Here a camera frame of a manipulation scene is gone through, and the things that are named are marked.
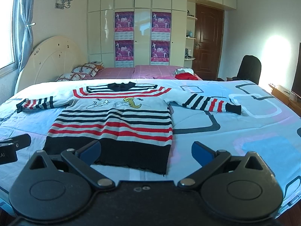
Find striped knit child sweater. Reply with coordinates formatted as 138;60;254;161
16;82;242;175

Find near patterned pillow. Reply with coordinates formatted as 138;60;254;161
56;73;86;82

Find patterned pillow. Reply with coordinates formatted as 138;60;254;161
72;62;104;77
56;73;86;82

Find bright window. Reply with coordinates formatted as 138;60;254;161
1;0;18;75

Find red garment on bed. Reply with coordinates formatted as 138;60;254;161
174;73;198;81

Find far patterned pillow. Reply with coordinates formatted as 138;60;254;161
72;62;104;77

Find cream rounded headboard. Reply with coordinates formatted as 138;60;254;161
14;36;87;93

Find black white patterned garment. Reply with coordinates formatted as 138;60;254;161
173;68;194;76

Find black office chair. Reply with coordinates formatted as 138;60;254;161
227;55;262;84

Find wooden tv cabinet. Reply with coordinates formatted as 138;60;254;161
269;84;301;117

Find pink checkered bedspread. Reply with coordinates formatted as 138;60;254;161
85;65;181;80

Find black television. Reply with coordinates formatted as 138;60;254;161
291;43;301;99

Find lower left purple poster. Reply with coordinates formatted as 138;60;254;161
115;40;134;68

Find purple poster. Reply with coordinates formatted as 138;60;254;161
114;11;134;40
151;12;171;41
115;40;134;68
150;40;170;65

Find lower right purple poster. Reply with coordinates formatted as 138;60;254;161
150;40;170;65

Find brown wooden door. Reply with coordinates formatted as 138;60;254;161
192;4;224;80

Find white corner shelves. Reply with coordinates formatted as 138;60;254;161
184;2;198;68

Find cream glossy wardrobe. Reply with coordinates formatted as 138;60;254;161
87;0;237;67

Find upper left purple poster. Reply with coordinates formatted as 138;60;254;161
114;11;134;40

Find upper right purple poster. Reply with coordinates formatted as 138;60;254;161
151;12;171;41

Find blue curtain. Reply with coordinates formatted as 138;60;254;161
18;0;35;72

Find wall sconce lamp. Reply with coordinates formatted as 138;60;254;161
55;0;73;10

